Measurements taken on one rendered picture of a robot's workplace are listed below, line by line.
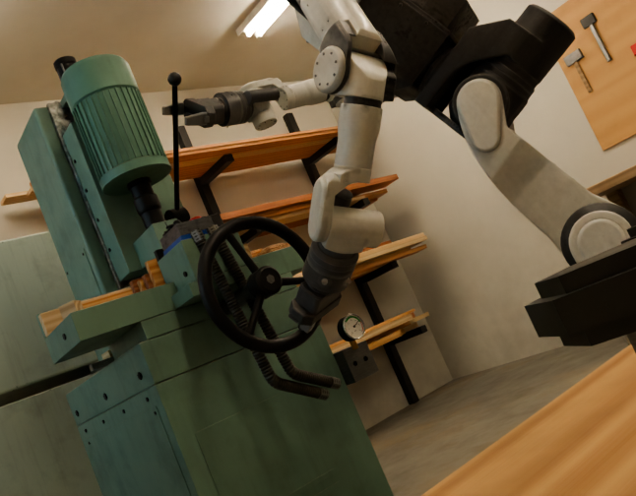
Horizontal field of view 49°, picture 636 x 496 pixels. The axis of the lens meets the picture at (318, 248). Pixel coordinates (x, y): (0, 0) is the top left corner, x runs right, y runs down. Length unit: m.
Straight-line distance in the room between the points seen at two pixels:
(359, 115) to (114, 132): 0.75
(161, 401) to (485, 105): 0.86
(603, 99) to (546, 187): 3.19
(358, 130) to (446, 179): 4.09
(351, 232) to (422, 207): 4.25
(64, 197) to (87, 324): 0.57
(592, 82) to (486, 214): 1.16
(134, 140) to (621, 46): 3.34
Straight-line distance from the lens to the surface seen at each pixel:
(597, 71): 4.59
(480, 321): 5.35
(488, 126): 1.39
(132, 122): 1.76
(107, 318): 1.46
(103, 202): 1.83
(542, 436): 0.53
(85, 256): 1.90
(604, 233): 1.35
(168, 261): 1.52
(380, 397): 5.14
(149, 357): 1.46
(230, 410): 1.51
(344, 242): 1.19
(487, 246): 5.15
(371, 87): 1.18
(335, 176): 1.16
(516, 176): 1.40
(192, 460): 1.47
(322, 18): 1.27
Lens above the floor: 0.65
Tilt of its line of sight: 7 degrees up
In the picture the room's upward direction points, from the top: 24 degrees counter-clockwise
